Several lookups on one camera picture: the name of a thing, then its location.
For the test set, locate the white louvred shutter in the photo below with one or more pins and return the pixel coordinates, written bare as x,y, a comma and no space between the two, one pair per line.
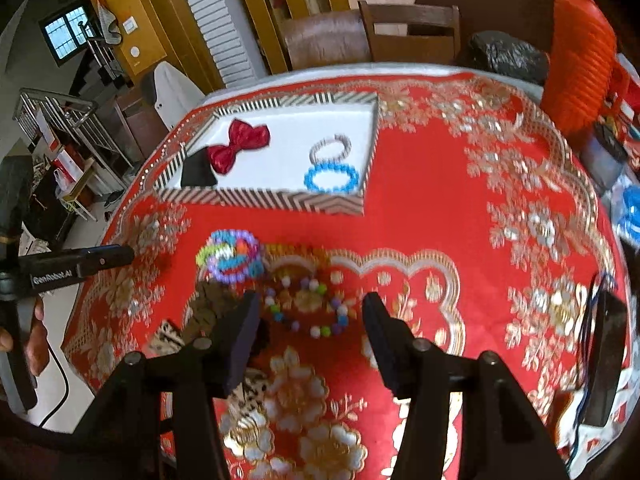
220,20

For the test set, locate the grey container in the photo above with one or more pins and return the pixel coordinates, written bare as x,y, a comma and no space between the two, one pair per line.
602,157

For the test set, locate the orange paper lantern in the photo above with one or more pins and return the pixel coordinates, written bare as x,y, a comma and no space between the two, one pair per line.
575,60

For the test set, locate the black plastic bag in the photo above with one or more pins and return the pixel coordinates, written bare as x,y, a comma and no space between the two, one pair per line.
505,57

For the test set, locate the black cloth bow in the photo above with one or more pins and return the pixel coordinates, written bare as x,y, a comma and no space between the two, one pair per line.
199,172

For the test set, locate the red floral tablecloth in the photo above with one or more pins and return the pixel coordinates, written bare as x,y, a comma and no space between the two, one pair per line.
425,200

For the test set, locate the patterned hair clip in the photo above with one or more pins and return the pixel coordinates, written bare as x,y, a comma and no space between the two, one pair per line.
256,385
167,340

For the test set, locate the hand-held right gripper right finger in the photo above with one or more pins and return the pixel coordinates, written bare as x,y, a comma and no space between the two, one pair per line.
384,345

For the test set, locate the dark wooden chair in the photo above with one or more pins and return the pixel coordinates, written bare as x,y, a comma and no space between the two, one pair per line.
400,15

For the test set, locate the brown upholstered chair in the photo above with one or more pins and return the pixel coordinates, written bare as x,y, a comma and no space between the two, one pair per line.
325,40

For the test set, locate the yellow wooden door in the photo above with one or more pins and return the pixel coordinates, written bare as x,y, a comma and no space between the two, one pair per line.
145,15

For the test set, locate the striped rectangular tray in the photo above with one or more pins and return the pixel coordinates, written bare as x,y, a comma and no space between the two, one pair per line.
295,160

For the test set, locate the person's left hand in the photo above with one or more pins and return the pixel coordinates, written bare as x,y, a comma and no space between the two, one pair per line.
36,340

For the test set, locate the window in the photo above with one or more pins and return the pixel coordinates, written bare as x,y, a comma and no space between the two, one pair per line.
65,32

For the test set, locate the red satin bow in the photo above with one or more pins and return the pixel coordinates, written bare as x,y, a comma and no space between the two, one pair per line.
240,146

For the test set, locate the metal rack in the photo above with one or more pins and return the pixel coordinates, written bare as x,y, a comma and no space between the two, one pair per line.
75,115

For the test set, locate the white ironing board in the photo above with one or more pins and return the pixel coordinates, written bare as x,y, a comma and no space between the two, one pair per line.
175,92

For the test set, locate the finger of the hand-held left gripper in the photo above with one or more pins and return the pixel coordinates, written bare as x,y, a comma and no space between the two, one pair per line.
75,267

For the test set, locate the brown hair clip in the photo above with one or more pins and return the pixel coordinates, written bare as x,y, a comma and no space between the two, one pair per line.
205,310

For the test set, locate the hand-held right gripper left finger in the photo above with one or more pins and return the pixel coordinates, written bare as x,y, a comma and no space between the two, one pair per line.
244,340

